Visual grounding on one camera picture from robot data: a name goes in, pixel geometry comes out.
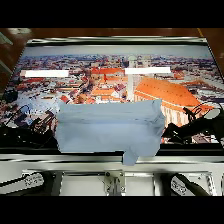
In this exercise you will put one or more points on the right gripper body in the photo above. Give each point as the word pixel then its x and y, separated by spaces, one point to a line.
pixel 174 134

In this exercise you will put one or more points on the light blue shirt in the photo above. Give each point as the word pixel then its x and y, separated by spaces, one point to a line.
pixel 110 130

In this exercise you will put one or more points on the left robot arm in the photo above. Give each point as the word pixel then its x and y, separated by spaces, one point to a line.
pixel 23 182

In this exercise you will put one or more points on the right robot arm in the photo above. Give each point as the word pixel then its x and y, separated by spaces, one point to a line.
pixel 208 128

